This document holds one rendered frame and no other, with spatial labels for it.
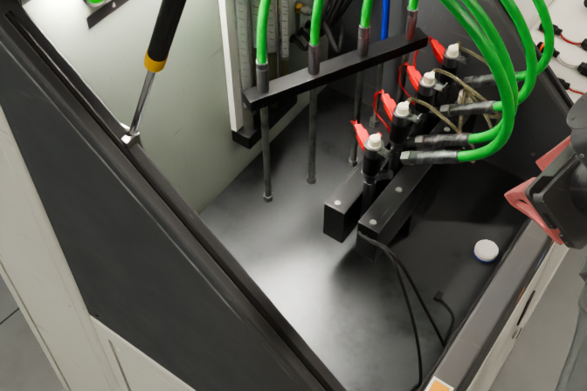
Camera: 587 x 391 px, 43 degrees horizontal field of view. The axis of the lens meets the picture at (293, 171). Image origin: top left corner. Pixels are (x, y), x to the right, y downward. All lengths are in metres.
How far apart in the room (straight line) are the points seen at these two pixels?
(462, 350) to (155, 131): 0.54
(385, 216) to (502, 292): 0.20
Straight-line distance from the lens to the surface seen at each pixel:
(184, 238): 0.83
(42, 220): 1.12
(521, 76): 1.20
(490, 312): 1.13
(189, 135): 1.21
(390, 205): 1.17
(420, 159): 1.04
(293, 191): 1.37
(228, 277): 0.85
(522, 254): 1.20
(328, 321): 1.23
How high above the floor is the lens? 1.90
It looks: 50 degrees down
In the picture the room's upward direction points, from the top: straight up
